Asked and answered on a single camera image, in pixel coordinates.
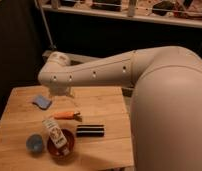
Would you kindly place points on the blue sponge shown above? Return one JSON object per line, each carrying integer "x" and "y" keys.
{"x": 42, "y": 102}

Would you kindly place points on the orange handled tool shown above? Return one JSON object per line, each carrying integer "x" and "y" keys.
{"x": 68, "y": 115}

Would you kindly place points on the black striped block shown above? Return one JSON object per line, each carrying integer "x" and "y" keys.
{"x": 90, "y": 131}

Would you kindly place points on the small blue cup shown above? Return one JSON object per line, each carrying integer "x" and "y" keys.
{"x": 34, "y": 143}

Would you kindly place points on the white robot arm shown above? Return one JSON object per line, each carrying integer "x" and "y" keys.
{"x": 166, "y": 104}

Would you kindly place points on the metal pole stand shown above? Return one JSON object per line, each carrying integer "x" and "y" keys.
{"x": 52, "y": 45}

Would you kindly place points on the white plastic bottle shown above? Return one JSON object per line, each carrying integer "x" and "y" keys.
{"x": 56, "y": 135}

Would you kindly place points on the red ceramic bowl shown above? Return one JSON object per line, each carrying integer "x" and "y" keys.
{"x": 69, "y": 143}

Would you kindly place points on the wooden shelf with clutter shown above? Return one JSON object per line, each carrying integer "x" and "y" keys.
{"x": 186, "y": 13}

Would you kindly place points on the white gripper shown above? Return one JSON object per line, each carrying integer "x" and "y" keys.
{"x": 59, "y": 91}

